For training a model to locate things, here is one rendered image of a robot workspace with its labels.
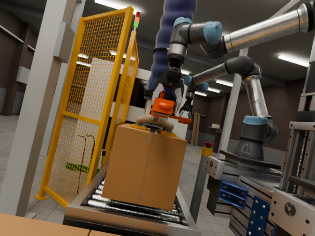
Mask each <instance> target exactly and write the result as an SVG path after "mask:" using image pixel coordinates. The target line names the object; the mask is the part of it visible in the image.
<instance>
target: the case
mask: <svg viewBox="0 0 315 236"><path fill-rule="evenodd" d="M130 126H131V124H128V123H127V124H123V125H119V126H117V130H116V134H115V138H114V142H113V147H112V152H111V156H110V160H109V164H108V169H107V173H106V177H105V182H104V187H103V191H102V195H101V197H102V198H106V199H113V200H117V201H123V202H127V203H132V204H138V205H142V206H148V207H154V208H159V209H164V210H169V211H172V210H173V205H174V201H175V196H176V192H177V188H178V183H179V179H180V173H181V169H182V165H183V160H184V156H185V151H186V147H187V142H188V141H186V140H184V139H182V138H180V137H179V136H176V137H173V136H168V135H164V134H160V133H159V132H158V130H156V131H151V130H150V128H147V129H146V131H145V130H141V129H136V128H132V127H130Z"/></svg>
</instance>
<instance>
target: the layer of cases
mask: <svg viewBox="0 0 315 236"><path fill-rule="evenodd" d="M0 236H121V235H116V234H110V233H105V232H100V231H95V230H91V232H90V230H89V229H83V228H78V227H72V226H68V225H62V224H57V223H52V222H46V221H40V220H35V219H30V218H24V217H19V216H14V215H9V214H2V213H0Z"/></svg>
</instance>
